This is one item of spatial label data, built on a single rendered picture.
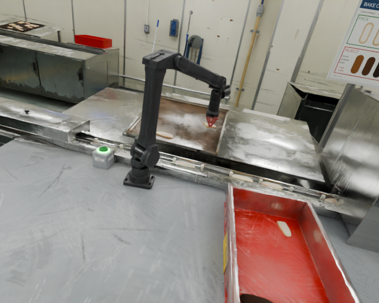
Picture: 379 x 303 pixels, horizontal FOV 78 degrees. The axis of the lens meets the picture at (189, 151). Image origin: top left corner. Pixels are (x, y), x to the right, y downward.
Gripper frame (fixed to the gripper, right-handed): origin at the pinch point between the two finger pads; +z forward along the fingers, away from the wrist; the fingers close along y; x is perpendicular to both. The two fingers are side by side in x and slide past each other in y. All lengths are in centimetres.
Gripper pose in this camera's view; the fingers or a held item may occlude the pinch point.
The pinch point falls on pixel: (210, 124)
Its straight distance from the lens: 133.6
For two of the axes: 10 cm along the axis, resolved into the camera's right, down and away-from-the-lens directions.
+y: 1.3, -5.9, 7.9
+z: -1.2, 7.9, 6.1
